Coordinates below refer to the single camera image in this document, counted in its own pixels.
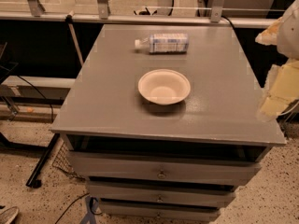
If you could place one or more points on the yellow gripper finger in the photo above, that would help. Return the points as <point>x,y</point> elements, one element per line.
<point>270,35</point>
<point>280,92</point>

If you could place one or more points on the white paper bowl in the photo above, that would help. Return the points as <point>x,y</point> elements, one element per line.
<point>164,87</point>

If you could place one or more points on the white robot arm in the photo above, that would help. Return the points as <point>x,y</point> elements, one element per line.
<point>288,41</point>

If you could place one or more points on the clear plastic water bottle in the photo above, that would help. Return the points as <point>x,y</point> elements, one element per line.
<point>163,43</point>

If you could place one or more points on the grey drawer cabinet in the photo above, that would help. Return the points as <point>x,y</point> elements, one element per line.
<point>105,113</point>

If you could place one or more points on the middle grey drawer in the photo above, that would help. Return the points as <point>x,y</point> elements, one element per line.
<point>160,194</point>

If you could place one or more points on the grey drawer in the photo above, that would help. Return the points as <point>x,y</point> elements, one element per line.
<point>231,173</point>
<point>158,211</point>
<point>160,194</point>

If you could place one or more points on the top grey drawer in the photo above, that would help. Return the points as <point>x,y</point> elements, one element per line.
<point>231,173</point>

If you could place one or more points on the bottom grey drawer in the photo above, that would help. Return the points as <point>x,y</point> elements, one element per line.
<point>158,211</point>

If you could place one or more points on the blue metal stand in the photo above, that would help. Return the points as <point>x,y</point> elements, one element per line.
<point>92,205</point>

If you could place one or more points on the black floor bar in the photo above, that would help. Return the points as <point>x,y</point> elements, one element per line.
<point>34,182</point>

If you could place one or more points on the shoe tip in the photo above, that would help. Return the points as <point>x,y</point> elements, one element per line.
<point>8,216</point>

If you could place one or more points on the metal frame rail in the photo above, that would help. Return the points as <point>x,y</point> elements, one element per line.
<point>161,20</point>

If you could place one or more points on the wooden broom handle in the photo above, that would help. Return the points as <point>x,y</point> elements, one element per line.
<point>69,21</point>

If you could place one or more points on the wire mesh panel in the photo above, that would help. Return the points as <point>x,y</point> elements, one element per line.
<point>61,163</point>

